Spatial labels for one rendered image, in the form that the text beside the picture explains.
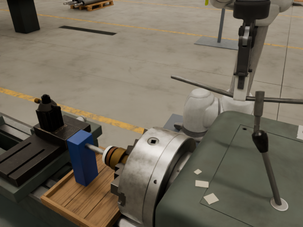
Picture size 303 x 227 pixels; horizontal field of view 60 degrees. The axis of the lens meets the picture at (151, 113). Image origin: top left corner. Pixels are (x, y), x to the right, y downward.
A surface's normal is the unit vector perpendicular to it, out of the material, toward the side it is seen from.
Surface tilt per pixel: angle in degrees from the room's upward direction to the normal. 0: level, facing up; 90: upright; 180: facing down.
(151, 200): 66
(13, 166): 0
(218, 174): 0
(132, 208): 87
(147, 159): 30
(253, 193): 0
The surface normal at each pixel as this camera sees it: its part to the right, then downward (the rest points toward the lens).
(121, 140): 0.00, -0.84
